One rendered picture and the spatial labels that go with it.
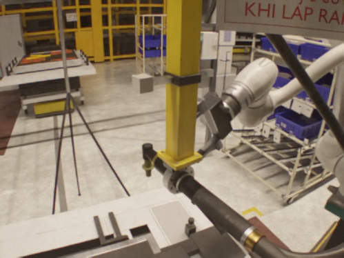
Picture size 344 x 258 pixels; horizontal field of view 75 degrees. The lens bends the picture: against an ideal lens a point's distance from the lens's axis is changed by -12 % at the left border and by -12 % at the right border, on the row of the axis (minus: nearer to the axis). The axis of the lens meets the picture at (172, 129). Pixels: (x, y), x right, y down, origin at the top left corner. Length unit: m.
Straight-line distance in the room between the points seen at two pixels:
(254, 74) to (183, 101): 0.32
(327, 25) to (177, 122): 0.37
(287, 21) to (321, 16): 0.07
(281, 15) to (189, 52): 0.20
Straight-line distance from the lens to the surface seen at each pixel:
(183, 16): 0.49
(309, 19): 0.56
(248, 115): 0.90
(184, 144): 0.58
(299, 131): 2.62
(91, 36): 9.76
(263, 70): 0.81
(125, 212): 1.40
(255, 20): 0.53
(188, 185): 0.60
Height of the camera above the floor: 1.81
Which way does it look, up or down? 26 degrees down
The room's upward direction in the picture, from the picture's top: 1 degrees clockwise
